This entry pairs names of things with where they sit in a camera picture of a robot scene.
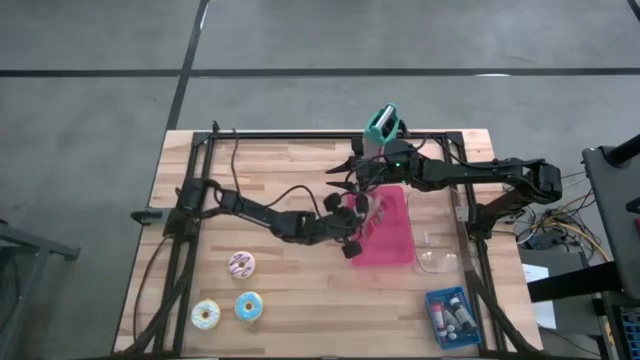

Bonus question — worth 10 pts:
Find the grey metal stand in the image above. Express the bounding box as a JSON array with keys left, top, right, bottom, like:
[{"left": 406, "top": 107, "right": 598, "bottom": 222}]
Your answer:
[{"left": 0, "top": 219, "right": 81, "bottom": 360}]

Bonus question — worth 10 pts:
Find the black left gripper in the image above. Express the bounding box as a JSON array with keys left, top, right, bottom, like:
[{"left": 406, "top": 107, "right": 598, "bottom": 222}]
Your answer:
[{"left": 319, "top": 192, "right": 377, "bottom": 260}]

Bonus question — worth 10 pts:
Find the clear plastic container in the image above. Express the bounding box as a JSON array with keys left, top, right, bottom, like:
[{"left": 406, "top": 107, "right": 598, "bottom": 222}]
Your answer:
[{"left": 407, "top": 188, "right": 474, "bottom": 275}]

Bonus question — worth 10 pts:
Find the blue plastic basket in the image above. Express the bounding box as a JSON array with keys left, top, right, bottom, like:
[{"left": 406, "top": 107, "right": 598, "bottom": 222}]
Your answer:
[{"left": 423, "top": 285, "right": 482, "bottom": 351}]

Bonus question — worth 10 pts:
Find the clear plastic food bag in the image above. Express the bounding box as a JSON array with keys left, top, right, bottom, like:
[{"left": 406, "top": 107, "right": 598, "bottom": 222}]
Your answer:
[{"left": 349, "top": 194, "right": 389, "bottom": 242}]

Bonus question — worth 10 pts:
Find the pink label bottle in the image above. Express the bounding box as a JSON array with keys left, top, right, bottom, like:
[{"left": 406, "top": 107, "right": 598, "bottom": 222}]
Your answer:
[{"left": 430, "top": 301, "right": 448, "bottom": 340}]

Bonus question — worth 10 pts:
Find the cream rounded object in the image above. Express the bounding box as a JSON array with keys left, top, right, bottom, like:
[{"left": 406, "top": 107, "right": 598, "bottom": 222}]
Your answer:
[{"left": 228, "top": 251, "right": 257, "bottom": 280}]

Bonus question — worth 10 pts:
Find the blue frosted toy donut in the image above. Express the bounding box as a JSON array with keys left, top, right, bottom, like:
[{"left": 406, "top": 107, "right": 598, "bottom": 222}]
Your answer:
[{"left": 234, "top": 291, "right": 264, "bottom": 323}]

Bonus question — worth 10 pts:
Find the blue storage bin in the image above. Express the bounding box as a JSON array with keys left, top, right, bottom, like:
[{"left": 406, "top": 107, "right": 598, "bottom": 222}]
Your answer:
[{"left": 619, "top": 307, "right": 640, "bottom": 351}]

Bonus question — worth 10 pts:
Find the pink plastic tray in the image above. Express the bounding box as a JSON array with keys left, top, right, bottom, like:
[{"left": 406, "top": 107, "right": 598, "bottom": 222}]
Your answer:
[{"left": 347, "top": 184, "right": 416, "bottom": 271}]

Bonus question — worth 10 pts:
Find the black table frame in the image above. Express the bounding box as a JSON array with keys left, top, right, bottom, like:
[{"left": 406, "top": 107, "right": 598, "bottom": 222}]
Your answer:
[{"left": 119, "top": 130, "right": 536, "bottom": 359}]

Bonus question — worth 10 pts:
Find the large black bottle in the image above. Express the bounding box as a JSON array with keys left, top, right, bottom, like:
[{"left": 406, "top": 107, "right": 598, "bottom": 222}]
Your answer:
[{"left": 448, "top": 296, "right": 477, "bottom": 334}]

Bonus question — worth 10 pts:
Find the yellow and black cable bundle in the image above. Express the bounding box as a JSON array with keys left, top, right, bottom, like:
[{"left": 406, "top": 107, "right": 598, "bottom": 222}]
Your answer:
[{"left": 514, "top": 169, "right": 611, "bottom": 261}]

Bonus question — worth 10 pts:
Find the white paper sheet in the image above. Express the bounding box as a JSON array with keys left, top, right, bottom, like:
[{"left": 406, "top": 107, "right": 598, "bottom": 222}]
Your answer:
[{"left": 521, "top": 263, "right": 557, "bottom": 330}]

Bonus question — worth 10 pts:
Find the black table clamp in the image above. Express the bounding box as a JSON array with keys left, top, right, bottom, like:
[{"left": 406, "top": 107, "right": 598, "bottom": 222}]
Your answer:
[{"left": 130, "top": 208, "right": 165, "bottom": 226}]

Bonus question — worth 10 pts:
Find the grey equipment cart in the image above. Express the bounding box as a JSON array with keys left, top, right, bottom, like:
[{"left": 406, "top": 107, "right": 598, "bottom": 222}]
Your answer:
[{"left": 581, "top": 134, "right": 640, "bottom": 301}]

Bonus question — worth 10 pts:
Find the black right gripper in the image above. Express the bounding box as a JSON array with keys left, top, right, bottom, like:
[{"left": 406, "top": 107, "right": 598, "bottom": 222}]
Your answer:
[{"left": 325, "top": 138, "right": 419, "bottom": 196}]

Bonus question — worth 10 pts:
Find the thin black cable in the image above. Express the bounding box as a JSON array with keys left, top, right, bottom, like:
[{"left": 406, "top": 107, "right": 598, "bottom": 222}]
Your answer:
[{"left": 130, "top": 234, "right": 171, "bottom": 346}]

